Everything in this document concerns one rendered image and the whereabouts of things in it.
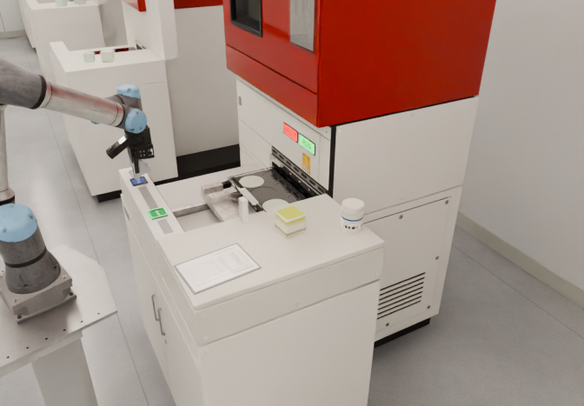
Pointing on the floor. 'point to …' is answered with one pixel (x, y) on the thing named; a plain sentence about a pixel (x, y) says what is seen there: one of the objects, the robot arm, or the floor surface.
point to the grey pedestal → (65, 377)
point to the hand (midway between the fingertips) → (136, 178)
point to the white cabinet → (262, 348)
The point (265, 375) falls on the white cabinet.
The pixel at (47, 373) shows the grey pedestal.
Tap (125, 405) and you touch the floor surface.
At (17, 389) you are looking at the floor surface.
